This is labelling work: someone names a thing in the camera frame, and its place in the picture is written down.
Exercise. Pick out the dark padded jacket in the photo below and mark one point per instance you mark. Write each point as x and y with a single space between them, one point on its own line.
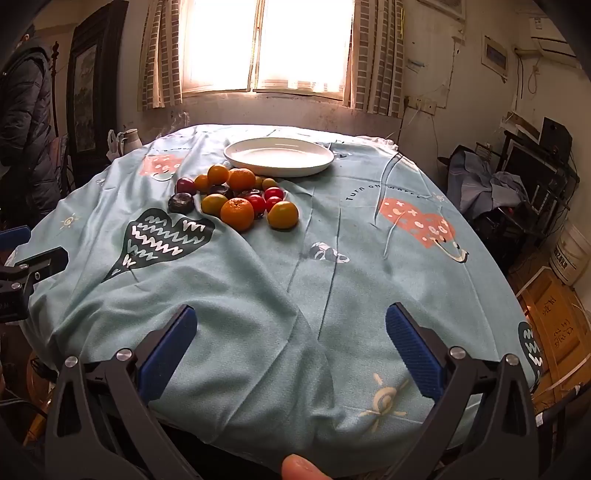
25 120

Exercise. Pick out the brown cardboard box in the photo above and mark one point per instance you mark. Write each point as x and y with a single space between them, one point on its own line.
554 323

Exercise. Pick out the orange mandarin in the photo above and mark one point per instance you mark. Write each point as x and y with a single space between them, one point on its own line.
241 179
237 213

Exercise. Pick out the red cherry tomato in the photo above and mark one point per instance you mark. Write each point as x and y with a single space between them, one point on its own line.
273 193
256 202
273 203

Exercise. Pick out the black monitor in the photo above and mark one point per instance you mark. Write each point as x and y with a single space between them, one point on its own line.
526 170

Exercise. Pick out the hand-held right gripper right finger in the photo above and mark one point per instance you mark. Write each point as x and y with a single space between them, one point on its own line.
413 355

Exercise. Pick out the small yellow-orange citrus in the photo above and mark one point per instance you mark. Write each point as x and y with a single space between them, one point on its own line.
202 182
218 174

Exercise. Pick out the white oval plate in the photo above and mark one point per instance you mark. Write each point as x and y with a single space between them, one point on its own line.
277 157

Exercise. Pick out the dark red plum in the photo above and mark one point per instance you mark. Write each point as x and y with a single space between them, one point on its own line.
184 185

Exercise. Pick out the large yellow citrus fruit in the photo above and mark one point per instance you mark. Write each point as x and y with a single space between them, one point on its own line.
282 215

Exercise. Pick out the black speaker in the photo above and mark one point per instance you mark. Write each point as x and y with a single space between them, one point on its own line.
556 138

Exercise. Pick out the white cloth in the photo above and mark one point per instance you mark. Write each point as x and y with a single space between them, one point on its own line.
381 141

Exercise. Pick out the black metal rack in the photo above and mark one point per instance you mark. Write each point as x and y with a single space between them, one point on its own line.
565 189

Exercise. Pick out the white plastic bag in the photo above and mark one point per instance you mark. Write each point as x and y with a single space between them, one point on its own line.
112 145

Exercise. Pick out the white power strip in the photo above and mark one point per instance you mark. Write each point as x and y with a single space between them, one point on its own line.
421 104

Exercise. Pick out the white plastic bucket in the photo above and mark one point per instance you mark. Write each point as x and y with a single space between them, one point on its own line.
570 254

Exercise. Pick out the yellow-green citrus fruit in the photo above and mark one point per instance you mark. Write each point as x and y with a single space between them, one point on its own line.
214 205

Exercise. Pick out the grey checked curtain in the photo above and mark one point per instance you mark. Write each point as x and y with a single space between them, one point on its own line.
159 60
376 60

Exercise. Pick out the white jug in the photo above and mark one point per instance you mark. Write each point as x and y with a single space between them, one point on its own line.
130 140

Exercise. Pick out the dark framed picture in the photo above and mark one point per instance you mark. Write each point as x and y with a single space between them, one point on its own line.
90 92

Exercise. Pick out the dark purple passion fruit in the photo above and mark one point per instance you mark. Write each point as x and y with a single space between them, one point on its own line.
251 192
220 190
181 202

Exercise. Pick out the white wall box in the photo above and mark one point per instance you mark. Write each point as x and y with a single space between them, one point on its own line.
494 57

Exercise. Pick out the blue clothes pile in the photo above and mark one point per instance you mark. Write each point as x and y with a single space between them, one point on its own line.
480 180

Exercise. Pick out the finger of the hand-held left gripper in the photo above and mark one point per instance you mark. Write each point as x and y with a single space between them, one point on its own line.
14 236
41 263

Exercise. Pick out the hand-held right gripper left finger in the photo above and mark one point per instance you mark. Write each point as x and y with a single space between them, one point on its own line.
168 355

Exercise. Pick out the white air conditioner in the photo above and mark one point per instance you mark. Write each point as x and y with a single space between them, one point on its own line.
551 44

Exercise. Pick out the bright window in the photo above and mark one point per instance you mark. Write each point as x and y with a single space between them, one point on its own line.
277 46

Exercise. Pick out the small greenish-yellow round fruit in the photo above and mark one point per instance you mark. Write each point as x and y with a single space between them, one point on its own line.
270 183
258 181

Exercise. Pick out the person's right hand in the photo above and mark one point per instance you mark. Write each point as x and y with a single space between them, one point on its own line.
301 468

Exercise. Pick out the light blue printed tablecloth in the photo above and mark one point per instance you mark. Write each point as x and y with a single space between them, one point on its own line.
277 286

